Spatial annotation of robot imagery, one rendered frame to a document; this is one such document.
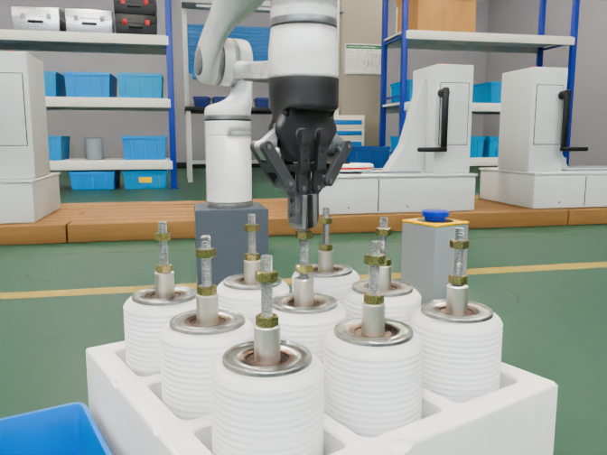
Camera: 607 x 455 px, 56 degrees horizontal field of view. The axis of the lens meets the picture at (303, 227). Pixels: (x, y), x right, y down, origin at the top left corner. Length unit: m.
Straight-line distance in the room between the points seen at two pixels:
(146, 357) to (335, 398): 0.23
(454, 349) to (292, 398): 0.21
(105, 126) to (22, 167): 6.30
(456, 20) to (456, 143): 3.16
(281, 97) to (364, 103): 6.51
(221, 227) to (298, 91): 0.57
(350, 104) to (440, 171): 4.16
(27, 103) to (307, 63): 2.25
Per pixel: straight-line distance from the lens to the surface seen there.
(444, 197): 2.93
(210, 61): 1.12
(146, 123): 8.99
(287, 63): 0.60
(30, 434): 0.78
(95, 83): 5.34
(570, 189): 3.30
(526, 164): 3.23
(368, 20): 7.23
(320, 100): 0.59
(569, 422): 1.02
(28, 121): 2.76
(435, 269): 0.85
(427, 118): 3.04
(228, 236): 1.12
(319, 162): 0.62
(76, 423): 0.78
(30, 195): 2.71
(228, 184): 1.13
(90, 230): 2.60
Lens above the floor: 0.43
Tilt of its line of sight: 9 degrees down
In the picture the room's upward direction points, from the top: straight up
